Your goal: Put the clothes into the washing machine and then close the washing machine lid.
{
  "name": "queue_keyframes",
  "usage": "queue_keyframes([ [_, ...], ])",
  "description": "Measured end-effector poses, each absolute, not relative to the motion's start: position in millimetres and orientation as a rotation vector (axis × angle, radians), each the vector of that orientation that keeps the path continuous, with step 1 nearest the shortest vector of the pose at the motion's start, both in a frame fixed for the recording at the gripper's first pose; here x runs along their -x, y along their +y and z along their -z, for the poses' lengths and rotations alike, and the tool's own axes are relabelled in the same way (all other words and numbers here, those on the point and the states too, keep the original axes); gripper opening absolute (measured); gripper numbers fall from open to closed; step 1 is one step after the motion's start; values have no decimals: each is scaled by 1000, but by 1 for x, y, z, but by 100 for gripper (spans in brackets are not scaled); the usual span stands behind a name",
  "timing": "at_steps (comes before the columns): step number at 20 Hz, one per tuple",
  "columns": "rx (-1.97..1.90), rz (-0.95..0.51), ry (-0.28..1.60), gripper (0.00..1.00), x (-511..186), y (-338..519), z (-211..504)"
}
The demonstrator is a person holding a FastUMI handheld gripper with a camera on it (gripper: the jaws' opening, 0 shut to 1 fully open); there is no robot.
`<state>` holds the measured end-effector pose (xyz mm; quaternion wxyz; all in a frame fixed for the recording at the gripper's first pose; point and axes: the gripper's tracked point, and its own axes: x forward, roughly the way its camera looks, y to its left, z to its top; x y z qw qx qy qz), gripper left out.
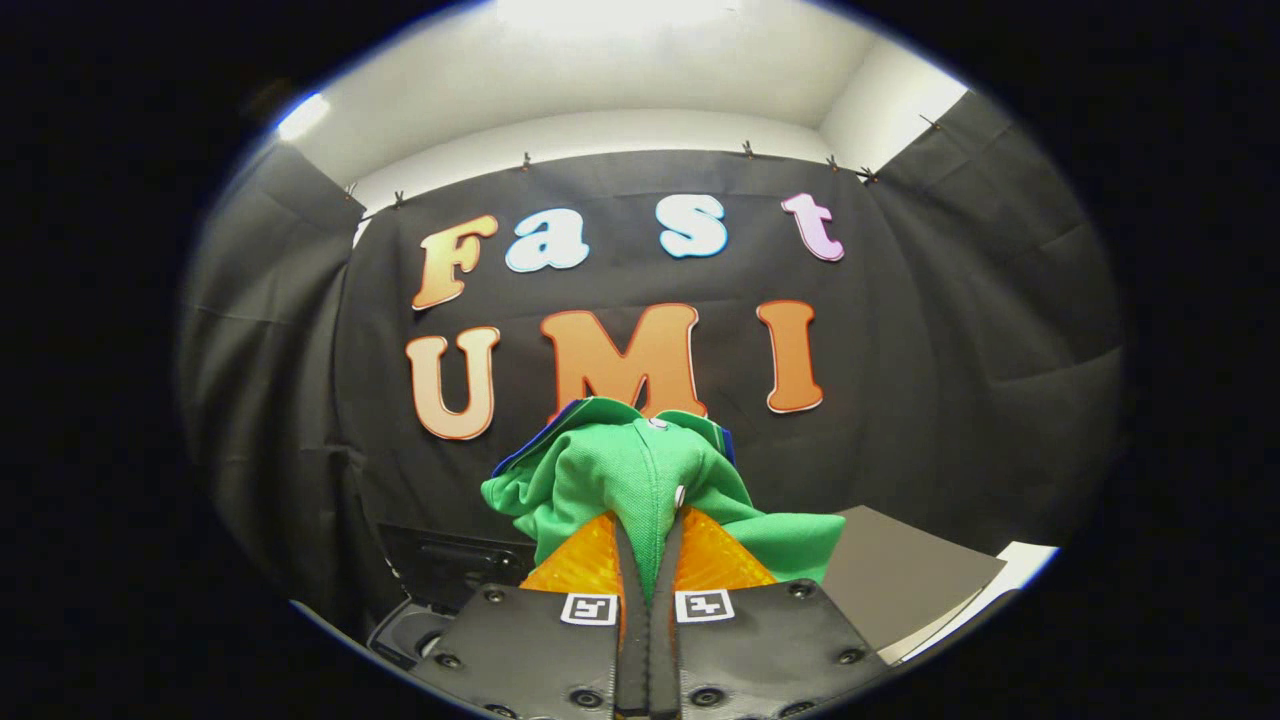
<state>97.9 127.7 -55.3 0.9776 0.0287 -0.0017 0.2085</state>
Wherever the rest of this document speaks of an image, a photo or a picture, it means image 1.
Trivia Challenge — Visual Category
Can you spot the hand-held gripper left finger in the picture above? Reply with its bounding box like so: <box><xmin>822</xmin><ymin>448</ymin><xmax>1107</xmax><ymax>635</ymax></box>
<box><xmin>410</xmin><ymin>510</ymin><xmax>652</xmax><ymax>720</ymax></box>

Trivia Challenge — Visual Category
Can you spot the grey silver appliance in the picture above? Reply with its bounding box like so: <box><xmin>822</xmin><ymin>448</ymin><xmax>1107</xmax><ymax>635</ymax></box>
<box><xmin>820</xmin><ymin>505</ymin><xmax>1061</xmax><ymax>667</ymax></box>

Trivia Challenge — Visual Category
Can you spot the green polo shirt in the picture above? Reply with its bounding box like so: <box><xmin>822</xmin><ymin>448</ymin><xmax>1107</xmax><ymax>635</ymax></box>
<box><xmin>480</xmin><ymin>397</ymin><xmax>847</xmax><ymax>601</ymax></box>

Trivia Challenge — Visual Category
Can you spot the black backdrop cloth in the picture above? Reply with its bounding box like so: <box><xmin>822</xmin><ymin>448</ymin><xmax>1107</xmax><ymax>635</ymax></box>
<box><xmin>178</xmin><ymin>90</ymin><xmax>1123</xmax><ymax>641</ymax></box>

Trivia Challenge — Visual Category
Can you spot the ceiling light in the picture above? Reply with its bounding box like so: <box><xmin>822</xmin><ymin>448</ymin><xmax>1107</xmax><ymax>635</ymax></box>
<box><xmin>495</xmin><ymin>0</ymin><xmax>741</xmax><ymax>33</ymax></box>

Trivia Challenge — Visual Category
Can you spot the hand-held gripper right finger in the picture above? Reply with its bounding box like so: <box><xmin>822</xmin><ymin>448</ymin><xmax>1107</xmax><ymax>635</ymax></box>
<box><xmin>649</xmin><ymin>506</ymin><xmax>891</xmax><ymax>720</ymax></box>

